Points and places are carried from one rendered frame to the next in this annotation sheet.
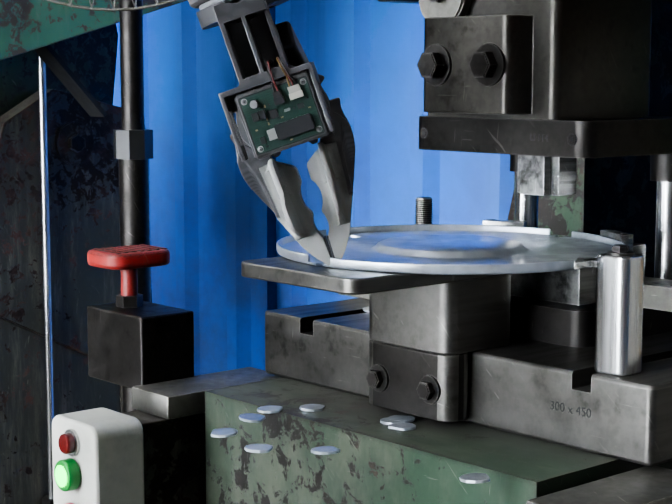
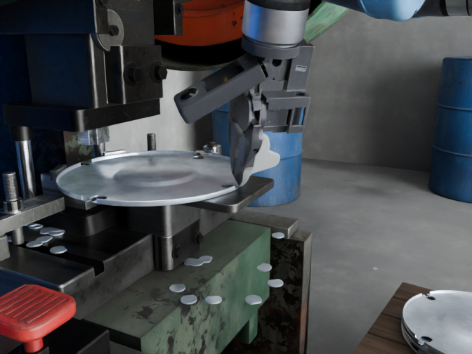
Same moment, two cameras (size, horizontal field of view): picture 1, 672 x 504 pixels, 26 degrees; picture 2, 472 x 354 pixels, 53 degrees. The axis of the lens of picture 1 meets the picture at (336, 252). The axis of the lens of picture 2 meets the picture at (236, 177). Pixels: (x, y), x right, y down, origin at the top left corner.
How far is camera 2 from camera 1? 1.49 m
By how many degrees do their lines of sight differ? 109
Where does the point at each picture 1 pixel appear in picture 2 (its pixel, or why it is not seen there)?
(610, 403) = not seen: hidden behind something
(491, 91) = (158, 86)
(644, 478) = (244, 215)
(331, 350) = (118, 270)
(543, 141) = (147, 109)
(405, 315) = (185, 210)
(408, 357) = (187, 230)
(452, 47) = (138, 63)
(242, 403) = (168, 316)
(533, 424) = (207, 227)
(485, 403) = not seen: hidden behind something
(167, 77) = not seen: outside the picture
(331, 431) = (213, 279)
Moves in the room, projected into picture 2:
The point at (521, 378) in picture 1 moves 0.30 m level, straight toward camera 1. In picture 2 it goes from (203, 212) to (357, 199)
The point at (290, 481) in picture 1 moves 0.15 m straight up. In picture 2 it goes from (195, 328) to (193, 230)
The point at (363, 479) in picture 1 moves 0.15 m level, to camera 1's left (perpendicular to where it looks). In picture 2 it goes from (225, 286) to (266, 340)
